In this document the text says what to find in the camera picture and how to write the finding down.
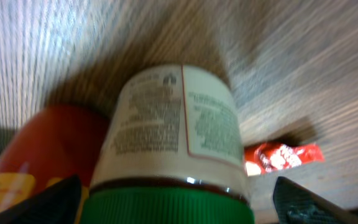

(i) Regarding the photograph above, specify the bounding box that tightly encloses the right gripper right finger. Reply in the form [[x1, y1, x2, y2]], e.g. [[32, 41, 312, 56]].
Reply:
[[273, 177, 358, 224]]

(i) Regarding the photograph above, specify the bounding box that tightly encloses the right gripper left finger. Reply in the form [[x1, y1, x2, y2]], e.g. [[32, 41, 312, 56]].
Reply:
[[0, 175, 82, 224]]

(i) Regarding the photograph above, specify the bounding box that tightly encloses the red coffee stick sachet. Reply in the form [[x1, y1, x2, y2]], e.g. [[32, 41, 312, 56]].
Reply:
[[244, 142, 325, 176]]

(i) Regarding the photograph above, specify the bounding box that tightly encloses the sauce bottle green cap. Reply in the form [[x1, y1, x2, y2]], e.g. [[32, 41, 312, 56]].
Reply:
[[0, 105, 109, 223]]

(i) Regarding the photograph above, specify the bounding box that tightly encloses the jar with green lid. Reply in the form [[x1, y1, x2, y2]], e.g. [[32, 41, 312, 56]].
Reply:
[[80, 65, 255, 223]]

